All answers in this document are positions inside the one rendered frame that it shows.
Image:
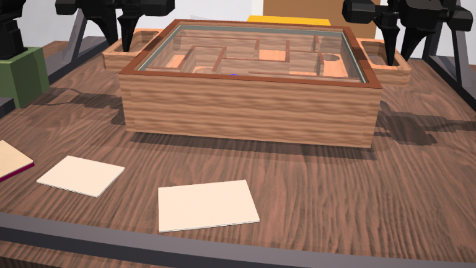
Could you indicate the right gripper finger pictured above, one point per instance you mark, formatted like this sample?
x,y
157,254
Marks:
x,y
127,31
108,26

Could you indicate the tan square board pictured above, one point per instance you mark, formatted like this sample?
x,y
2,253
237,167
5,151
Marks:
x,y
12,161

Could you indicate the cream flat square panel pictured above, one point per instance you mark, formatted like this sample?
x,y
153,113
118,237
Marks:
x,y
81,176

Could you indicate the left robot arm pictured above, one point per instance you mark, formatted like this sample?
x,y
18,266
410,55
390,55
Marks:
x,y
423,13

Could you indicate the wooden maze board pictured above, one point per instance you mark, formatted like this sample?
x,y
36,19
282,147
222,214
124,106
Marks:
x,y
338,108

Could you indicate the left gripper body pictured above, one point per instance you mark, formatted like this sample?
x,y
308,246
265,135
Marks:
x,y
364,11

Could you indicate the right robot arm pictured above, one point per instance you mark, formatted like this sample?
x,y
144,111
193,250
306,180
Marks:
x,y
11,43

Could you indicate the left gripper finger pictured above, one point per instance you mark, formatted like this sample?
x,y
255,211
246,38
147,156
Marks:
x,y
412,38
389,41

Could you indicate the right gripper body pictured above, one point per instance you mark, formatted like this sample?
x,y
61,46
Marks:
x,y
157,8

